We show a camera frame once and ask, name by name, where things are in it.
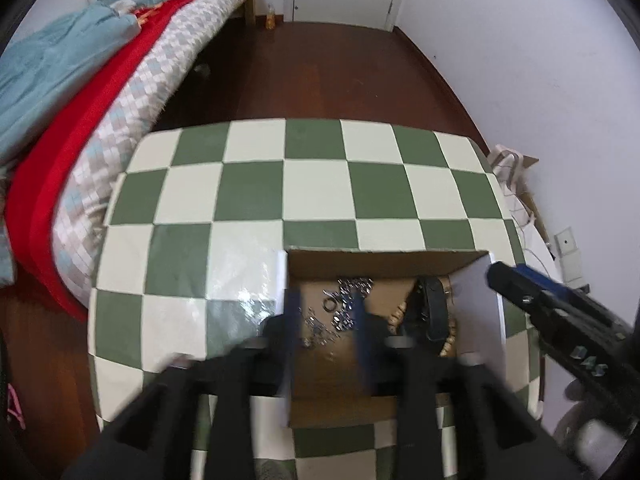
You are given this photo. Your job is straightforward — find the black fitness band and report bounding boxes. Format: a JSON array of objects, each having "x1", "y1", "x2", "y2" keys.
[{"x1": 404, "y1": 276, "x2": 451, "y2": 357}]

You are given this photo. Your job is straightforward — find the cardboard box with bag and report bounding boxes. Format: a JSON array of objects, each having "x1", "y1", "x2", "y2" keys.
[{"x1": 487, "y1": 144, "x2": 536, "y2": 233}]

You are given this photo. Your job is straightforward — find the silver disc bracelet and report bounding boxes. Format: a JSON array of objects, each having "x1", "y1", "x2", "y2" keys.
[{"x1": 336, "y1": 277, "x2": 375, "y2": 332}]

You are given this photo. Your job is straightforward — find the white wall switch plate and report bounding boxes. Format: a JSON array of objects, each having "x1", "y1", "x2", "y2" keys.
[
  {"x1": 561, "y1": 255, "x2": 587, "y2": 284},
  {"x1": 554, "y1": 227, "x2": 582, "y2": 259}
]

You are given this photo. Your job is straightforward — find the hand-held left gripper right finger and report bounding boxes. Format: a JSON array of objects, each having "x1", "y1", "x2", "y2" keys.
[{"x1": 352, "y1": 291, "x2": 587, "y2": 480}]

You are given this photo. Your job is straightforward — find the wooden bead bracelet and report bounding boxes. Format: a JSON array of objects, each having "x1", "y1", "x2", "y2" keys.
[{"x1": 386, "y1": 287, "x2": 459, "y2": 358}]

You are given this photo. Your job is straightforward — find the checkered quilt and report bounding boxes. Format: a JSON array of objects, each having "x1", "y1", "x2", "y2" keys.
[{"x1": 50, "y1": 0, "x2": 253, "y2": 306}]

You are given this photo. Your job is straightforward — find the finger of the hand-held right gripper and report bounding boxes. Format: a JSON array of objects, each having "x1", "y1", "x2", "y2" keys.
[
  {"x1": 487, "y1": 261, "x2": 556, "y2": 331},
  {"x1": 517, "y1": 264, "x2": 601, "y2": 308}
]

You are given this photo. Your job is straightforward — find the bed with blankets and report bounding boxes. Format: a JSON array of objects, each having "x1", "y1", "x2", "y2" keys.
[{"x1": 0, "y1": 0, "x2": 273, "y2": 166}]

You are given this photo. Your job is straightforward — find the bed with checkered blanket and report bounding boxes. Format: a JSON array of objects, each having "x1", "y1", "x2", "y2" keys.
[{"x1": 5, "y1": 0, "x2": 246, "y2": 323}]

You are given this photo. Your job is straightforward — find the green white checkered tablecloth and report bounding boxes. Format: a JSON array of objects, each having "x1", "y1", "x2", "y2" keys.
[{"x1": 87, "y1": 119, "x2": 547, "y2": 480}]

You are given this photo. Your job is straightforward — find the chunky silver chain bracelet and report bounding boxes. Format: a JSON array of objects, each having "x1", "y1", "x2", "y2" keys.
[{"x1": 299, "y1": 310, "x2": 342, "y2": 349}]

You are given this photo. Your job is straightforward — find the pink object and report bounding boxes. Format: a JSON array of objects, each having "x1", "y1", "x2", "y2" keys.
[{"x1": 6, "y1": 382, "x2": 26, "y2": 431}]

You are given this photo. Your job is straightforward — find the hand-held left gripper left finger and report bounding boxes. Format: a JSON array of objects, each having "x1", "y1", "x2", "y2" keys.
[{"x1": 62, "y1": 285, "x2": 303, "y2": 480}]

